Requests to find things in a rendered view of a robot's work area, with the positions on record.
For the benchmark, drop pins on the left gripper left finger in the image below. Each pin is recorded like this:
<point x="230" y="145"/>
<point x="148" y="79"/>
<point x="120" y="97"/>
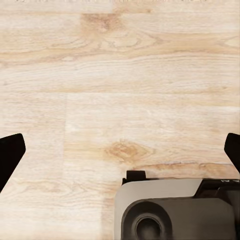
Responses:
<point x="12" y="149"/>

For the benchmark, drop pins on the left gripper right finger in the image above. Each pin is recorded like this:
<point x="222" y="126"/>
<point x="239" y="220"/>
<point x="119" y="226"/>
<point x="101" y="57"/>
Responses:
<point x="232" y="149"/>

